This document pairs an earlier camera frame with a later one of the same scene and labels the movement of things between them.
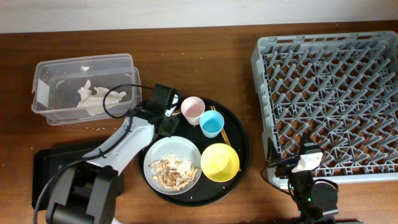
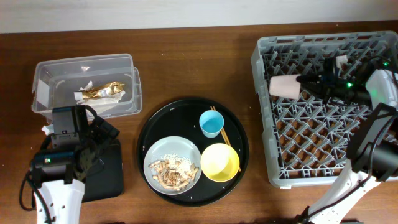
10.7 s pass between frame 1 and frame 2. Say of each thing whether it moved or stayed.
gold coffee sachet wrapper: moved
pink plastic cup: moved
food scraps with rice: stayed
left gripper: moved
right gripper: moved
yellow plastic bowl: stayed
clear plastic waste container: stayed
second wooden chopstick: stayed
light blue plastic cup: stayed
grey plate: stayed
